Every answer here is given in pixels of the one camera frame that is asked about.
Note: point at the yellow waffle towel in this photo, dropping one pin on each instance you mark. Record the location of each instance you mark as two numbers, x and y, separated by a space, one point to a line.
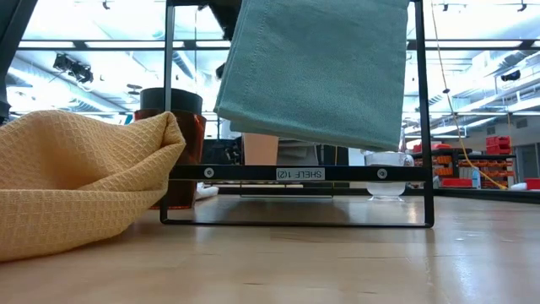
76 177

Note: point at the black plastic tumbler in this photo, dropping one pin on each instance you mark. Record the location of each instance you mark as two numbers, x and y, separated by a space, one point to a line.
185 101

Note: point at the peach plastic cup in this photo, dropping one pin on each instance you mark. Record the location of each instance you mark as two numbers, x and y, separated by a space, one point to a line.
260 150

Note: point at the black metal table frame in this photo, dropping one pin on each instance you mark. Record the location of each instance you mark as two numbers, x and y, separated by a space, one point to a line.
485 195

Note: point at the white plaid dish towel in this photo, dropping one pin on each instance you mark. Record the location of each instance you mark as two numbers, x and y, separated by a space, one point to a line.
206 192

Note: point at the orange translucent tumbler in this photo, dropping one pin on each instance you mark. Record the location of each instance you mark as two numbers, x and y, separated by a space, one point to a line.
192 139

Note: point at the red storage bins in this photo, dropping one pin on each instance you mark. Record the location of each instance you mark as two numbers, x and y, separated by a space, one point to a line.
498 145

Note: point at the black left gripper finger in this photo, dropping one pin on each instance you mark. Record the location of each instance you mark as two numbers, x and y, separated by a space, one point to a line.
225 14

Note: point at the light blue folded cloth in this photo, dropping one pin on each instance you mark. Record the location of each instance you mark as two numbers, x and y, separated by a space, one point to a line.
316 72

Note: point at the black ceiling fixture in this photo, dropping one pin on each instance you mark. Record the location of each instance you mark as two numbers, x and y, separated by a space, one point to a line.
73 67
511 76

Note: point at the clear glass cup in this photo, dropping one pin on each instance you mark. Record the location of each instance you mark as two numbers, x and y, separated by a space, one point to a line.
386 158

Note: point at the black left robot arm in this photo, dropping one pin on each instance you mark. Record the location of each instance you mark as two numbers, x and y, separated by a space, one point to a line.
10 34

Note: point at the rack with orange bins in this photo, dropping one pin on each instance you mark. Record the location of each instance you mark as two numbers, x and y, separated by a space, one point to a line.
464 171

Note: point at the grey folded cloth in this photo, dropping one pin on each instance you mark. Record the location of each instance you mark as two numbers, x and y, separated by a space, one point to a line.
297 155

